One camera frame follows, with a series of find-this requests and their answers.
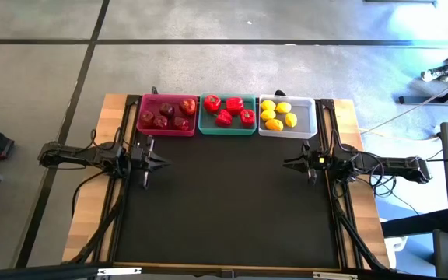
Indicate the teal plastic basket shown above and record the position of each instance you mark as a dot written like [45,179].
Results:
[208,126]

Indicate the white plastic basket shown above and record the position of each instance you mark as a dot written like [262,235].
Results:
[303,116]

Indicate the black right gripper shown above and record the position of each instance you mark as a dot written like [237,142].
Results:
[317,161]

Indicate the grey metal floor bar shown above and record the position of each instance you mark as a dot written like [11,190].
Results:
[414,100]

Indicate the yellow lemon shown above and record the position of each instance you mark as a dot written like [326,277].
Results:
[283,107]
[268,105]
[268,115]
[274,124]
[291,120]

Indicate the red apple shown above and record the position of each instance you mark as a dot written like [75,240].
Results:
[187,106]
[160,121]
[181,123]
[146,116]
[166,109]

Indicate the red bell pepper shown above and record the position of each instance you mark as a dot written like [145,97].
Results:
[234,106]
[212,103]
[247,117]
[224,118]

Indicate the black aluminium rig frame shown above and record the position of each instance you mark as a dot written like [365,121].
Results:
[33,274]

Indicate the white metal frame bracket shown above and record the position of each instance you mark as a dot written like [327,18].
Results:
[334,276]
[119,271]

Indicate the pink plastic basket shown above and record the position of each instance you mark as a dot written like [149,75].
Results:
[146,105]

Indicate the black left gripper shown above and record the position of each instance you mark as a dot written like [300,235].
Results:
[140,159]

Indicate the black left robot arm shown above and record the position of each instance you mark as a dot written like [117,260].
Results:
[80,155]

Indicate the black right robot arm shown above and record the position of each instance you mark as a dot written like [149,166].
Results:
[387,165]

